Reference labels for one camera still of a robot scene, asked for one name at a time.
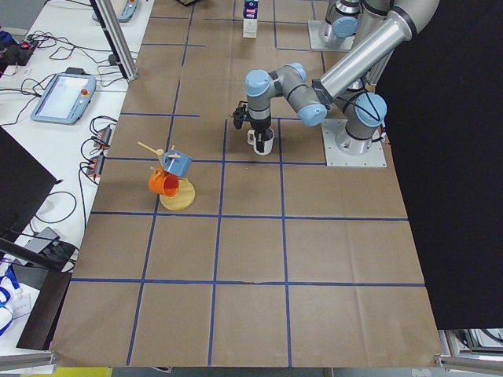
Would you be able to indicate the wooden mug tree stand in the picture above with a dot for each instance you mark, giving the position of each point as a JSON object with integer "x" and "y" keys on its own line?
{"x": 186, "y": 193}

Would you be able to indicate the black monitor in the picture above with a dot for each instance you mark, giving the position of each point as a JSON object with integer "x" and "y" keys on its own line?
{"x": 25, "y": 184}

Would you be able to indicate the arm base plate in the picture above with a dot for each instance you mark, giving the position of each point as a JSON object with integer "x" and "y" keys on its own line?
{"x": 341, "y": 150}
{"x": 322, "y": 38}

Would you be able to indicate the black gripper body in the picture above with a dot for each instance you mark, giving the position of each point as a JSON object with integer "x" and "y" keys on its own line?
{"x": 261, "y": 126}

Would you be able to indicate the blue mug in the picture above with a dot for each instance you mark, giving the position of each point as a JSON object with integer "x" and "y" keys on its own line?
{"x": 177, "y": 163}

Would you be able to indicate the orange mug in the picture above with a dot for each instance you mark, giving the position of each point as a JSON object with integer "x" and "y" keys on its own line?
{"x": 163, "y": 183}

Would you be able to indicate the white mug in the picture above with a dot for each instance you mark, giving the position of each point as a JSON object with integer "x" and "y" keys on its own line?
{"x": 262, "y": 143}

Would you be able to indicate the aluminium frame post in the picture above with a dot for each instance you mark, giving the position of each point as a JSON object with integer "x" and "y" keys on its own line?
{"x": 106, "y": 17}

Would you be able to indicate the blue white milk carton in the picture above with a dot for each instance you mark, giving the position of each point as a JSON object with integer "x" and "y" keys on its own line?
{"x": 250, "y": 18}

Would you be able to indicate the blue teach pendant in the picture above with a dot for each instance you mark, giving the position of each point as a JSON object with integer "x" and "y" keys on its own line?
{"x": 125, "y": 9}
{"x": 65, "y": 99}

